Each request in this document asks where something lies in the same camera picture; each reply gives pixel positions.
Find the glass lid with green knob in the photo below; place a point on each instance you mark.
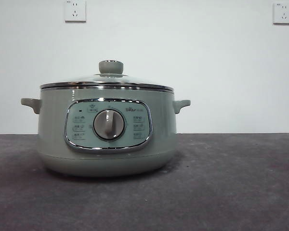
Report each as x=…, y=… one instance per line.
x=110, y=68

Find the white wall socket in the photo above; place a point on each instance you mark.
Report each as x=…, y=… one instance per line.
x=75, y=12
x=283, y=13

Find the pale green electric cooking pot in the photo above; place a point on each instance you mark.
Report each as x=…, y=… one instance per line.
x=106, y=163

